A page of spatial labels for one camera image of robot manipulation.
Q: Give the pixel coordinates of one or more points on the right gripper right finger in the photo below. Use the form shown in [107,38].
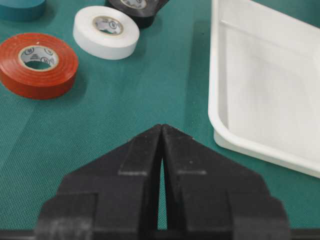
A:
[210,197]

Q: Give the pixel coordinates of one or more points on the red tape roll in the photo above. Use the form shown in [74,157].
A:
[37,65]

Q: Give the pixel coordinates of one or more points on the white plastic case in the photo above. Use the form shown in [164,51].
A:
[264,85]

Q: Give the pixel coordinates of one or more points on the white tape roll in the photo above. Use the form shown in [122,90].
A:
[105,32]

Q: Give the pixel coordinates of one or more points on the black tape roll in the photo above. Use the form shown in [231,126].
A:
[143,12]

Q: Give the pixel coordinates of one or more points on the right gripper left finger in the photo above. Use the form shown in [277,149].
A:
[114,197]

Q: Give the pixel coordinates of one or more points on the green tape roll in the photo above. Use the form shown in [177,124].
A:
[22,10]

